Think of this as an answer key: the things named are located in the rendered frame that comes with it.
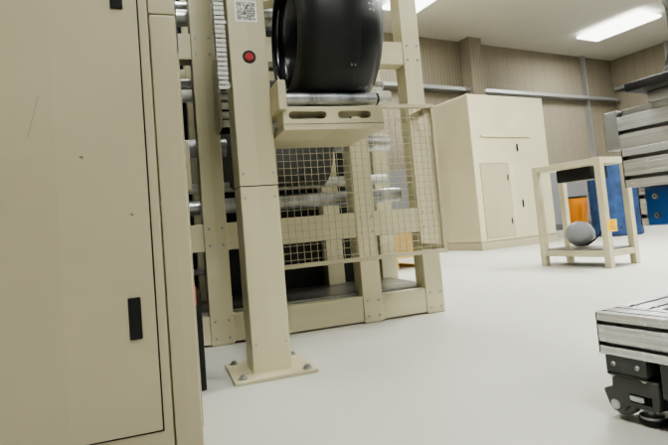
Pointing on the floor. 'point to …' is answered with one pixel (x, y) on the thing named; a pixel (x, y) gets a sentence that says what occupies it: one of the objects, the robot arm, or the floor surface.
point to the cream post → (254, 167)
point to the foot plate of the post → (239, 371)
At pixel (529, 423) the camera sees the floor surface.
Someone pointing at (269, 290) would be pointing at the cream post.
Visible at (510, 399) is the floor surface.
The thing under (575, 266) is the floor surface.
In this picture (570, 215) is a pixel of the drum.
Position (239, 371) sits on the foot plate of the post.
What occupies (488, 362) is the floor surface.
